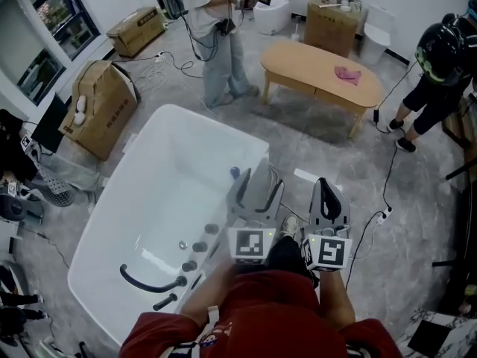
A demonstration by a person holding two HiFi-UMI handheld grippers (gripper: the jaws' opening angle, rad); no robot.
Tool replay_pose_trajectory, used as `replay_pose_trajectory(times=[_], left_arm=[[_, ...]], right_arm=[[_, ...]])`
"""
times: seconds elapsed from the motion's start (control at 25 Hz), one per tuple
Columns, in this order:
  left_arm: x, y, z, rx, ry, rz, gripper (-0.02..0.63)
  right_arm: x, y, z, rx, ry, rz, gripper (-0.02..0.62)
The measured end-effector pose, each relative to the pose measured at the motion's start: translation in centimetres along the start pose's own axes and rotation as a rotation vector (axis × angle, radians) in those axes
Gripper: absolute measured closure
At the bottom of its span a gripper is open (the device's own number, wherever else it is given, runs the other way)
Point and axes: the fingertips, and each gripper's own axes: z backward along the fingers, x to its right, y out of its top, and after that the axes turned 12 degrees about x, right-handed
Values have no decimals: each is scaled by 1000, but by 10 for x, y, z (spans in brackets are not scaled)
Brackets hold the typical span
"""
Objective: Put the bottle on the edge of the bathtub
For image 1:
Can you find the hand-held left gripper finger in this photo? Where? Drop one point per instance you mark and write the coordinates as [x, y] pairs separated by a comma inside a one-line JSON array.
[[274, 211], [236, 196]]

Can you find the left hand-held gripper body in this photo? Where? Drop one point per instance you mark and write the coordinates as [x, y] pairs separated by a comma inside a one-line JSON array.
[[249, 244]]

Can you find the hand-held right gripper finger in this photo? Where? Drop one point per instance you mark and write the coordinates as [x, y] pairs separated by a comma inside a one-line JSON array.
[[343, 215], [316, 215]]

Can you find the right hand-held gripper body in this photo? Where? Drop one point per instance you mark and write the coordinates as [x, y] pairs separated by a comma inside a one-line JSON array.
[[329, 254]]

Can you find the white bottle with blue cap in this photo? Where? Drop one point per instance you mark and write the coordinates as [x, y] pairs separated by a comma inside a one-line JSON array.
[[234, 171]]

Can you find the white bathtub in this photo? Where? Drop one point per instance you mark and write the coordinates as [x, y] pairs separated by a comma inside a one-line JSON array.
[[156, 185]]

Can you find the person's right forearm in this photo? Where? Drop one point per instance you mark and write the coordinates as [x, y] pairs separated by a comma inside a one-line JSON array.
[[335, 300]]

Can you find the person's left forearm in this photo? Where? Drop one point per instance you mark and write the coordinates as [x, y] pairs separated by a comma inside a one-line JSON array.
[[208, 297]]

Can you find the person's beige shoe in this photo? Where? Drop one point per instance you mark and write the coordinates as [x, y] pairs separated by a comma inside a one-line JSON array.
[[288, 226]]

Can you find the person's black trousers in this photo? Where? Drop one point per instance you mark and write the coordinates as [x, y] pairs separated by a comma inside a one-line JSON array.
[[288, 256]]

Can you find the white power strip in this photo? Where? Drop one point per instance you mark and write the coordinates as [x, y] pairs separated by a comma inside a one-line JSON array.
[[384, 213]]

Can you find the black faucet knob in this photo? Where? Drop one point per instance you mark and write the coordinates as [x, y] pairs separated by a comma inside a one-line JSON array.
[[211, 229], [200, 247], [189, 266]]

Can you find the person's red shirt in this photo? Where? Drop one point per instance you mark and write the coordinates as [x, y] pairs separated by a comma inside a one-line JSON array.
[[268, 311]]

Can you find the black curved faucet spout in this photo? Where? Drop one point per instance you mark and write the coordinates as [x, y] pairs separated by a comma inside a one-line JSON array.
[[149, 287]]

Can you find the pink cloth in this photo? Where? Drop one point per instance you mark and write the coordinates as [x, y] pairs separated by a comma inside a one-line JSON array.
[[347, 75]]

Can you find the oval wooden coffee table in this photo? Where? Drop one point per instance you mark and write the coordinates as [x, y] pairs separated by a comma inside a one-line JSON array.
[[313, 65]]

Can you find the large open cardboard box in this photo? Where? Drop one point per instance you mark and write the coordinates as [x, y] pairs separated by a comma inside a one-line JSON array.
[[108, 114]]

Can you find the white rounded plastic item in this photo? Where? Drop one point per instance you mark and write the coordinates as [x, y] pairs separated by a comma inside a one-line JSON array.
[[80, 110]]

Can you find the white square toilet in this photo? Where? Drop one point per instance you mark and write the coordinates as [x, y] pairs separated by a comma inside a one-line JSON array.
[[378, 36]]

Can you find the tall cardboard box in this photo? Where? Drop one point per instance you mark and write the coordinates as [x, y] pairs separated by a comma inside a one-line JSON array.
[[329, 28]]

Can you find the flat cardboard box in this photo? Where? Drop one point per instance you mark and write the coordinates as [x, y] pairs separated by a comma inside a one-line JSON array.
[[138, 32]]

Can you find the black flat panel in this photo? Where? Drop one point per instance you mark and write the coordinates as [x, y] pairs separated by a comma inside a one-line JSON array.
[[48, 125]]

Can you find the grey backpack black panel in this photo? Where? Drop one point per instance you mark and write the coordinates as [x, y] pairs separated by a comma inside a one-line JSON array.
[[15, 207]]

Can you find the dark framed window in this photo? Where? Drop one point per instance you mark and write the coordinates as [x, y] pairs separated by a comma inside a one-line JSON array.
[[59, 24]]

